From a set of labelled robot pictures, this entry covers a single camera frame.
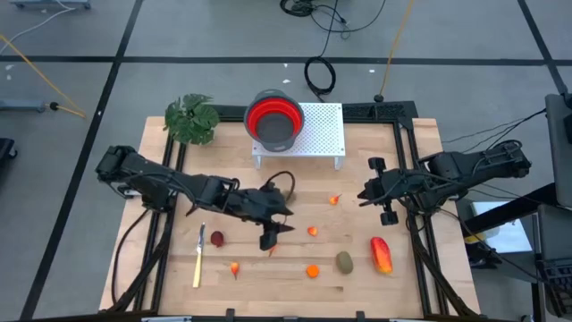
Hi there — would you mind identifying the grey cabinet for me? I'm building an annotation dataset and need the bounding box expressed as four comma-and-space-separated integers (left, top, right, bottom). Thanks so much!
543, 92, 572, 209

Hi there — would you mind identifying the knife with cream handle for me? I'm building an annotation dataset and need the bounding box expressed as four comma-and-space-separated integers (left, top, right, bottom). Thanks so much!
192, 222, 207, 289

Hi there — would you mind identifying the red orange pepper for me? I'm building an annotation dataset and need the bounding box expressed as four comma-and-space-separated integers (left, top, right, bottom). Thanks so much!
369, 236, 394, 275

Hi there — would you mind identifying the coiled black floor cable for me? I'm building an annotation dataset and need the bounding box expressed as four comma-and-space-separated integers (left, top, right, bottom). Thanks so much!
303, 0, 341, 103

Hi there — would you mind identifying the white floor cable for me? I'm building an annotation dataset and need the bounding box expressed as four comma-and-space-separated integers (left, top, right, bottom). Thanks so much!
0, 6, 77, 44

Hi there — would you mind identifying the yellow floor cord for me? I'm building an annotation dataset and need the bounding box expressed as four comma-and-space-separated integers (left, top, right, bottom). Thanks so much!
0, 34, 87, 120

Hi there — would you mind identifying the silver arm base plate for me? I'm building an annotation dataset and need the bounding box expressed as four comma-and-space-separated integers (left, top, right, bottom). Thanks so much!
117, 182, 145, 199

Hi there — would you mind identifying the grey floor bar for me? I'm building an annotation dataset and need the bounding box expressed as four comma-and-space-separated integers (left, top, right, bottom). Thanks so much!
0, 98, 46, 113

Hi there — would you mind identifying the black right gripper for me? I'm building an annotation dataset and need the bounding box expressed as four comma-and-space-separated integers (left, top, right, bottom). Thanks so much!
357, 156, 410, 227

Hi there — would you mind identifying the dark desk with keyboard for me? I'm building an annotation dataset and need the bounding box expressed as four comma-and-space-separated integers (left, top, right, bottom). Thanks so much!
534, 203, 572, 318

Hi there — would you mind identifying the white perforated shelf riser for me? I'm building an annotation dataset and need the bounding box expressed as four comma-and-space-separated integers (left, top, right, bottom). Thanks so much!
251, 102, 347, 172

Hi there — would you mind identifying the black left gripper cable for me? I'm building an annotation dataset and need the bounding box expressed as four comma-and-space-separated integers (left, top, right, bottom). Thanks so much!
261, 170, 297, 202

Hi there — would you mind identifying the white box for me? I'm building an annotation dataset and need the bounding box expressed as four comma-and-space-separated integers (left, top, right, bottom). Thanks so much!
471, 200, 535, 255

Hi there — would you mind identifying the green potted plant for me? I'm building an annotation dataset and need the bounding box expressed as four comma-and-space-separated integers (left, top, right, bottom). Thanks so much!
163, 92, 221, 147

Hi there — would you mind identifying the grey cart base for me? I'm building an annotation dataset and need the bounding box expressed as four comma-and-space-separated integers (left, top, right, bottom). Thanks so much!
8, 0, 93, 11

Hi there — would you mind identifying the tangled black cable bundle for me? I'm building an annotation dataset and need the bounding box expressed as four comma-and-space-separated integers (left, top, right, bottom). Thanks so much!
279, 0, 388, 35

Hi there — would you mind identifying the black arm base cable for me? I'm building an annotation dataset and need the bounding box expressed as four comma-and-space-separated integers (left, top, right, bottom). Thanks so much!
110, 208, 153, 305

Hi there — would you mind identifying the black wheeled stand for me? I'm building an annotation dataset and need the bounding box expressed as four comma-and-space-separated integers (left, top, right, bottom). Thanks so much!
0, 137, 19, 163

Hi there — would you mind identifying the red grey collapsible colander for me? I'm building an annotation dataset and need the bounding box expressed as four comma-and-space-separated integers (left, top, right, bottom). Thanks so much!
243, 89, 306, 153

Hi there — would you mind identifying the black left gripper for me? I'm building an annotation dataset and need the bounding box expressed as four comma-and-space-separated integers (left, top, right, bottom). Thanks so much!
231, 185, 296, 251

